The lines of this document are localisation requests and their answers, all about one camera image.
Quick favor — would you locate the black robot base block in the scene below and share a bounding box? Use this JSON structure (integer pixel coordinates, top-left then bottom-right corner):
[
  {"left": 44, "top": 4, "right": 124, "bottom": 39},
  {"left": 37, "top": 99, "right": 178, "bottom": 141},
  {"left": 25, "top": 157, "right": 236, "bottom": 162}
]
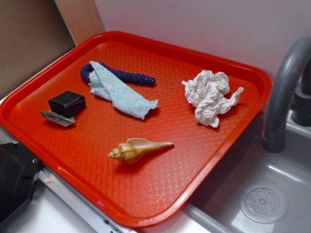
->
[{"left": 0, "top": 141, "right": 42, "bottom": 228}]

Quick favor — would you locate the tan spiral conch shell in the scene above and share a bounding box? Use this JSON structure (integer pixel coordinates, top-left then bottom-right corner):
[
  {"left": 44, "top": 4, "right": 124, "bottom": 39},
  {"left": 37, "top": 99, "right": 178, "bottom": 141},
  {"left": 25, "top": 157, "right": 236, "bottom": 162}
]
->
[{"left": 108, "top": 138, "right": 174, "bottom": 165}]

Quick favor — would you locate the red plastic tray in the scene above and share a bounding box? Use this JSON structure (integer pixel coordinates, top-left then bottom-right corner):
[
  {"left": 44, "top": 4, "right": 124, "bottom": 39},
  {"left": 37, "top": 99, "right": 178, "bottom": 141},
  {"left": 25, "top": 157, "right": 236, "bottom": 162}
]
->
[{"left": 0, "top": 32, "right": 272, "bottom": 229}]

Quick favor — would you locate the crumpled white paper towel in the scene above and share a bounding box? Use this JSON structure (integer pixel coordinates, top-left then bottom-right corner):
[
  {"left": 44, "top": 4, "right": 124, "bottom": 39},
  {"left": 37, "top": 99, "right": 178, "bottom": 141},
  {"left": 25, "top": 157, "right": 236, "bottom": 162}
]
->
[{"left": 182, "top": 70, "right": 244, "bottom": 128}]

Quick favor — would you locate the light blue cloth rag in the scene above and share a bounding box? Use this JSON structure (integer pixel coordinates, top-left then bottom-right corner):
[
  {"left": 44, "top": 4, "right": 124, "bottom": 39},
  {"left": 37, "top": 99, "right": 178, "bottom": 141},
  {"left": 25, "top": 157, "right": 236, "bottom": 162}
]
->
[{"left": 89, "top": 61, "right": 158, "bottom": 120}]

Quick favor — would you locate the black square block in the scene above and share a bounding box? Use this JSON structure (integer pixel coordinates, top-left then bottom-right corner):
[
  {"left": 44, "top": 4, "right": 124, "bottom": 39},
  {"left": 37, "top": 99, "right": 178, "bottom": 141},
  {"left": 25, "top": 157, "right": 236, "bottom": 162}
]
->
[{"left": 48, "top": 91, "right": 86, "bottom": 117}]

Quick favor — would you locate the brown dried seed pod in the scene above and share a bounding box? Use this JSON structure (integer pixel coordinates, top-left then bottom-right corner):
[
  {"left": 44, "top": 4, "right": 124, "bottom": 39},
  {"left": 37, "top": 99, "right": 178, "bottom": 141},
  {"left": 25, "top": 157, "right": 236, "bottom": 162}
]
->
[{"left": 39, "top": 110, "right": 75, "bottom": 127}]

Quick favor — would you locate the grey plastic faucet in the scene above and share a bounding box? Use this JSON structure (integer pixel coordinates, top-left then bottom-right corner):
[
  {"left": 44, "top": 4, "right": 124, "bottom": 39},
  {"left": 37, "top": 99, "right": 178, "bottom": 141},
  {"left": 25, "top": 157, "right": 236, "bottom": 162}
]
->
[{"left": 262, "top": 36, "right": 311, "bottom": 153}]

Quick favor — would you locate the grey plastic sink basin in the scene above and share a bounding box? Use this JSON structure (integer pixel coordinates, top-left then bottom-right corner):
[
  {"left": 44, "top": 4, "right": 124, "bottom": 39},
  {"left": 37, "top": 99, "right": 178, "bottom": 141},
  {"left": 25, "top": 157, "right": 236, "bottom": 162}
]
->
[{"left": 183, "top": 114, "right": 311, "bottom": 233}]

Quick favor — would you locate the sink drain strainer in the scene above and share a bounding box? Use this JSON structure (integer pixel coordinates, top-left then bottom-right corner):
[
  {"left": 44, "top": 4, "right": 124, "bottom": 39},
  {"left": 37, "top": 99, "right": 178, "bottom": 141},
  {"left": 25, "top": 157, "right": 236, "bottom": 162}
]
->
[{"left": 239, "top": 184, "right": 289, "bottom": 224}]

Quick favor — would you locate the brown cardboard panel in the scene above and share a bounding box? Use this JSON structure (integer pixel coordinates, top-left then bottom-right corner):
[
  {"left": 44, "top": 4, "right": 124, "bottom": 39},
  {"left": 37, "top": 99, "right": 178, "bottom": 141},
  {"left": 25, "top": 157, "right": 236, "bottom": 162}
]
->
[{"left": 0, "top": 0, "right": 105, "bottom": 98}]

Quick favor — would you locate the dark blue twisted rope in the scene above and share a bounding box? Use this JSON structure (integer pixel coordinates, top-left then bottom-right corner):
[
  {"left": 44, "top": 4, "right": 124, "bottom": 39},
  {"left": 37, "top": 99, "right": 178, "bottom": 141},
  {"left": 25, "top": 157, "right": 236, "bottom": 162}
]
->
[{"left": 80, "top": 62, "right": 156, "bottom": 86}]

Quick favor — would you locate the dark grey faucet handle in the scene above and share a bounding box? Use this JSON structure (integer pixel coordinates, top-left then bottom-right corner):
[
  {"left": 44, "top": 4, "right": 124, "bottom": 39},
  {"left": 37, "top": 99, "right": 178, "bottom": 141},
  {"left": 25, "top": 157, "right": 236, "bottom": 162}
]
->
[{"left": 292, "top": 59, "right": 311, "bottom": 126}]

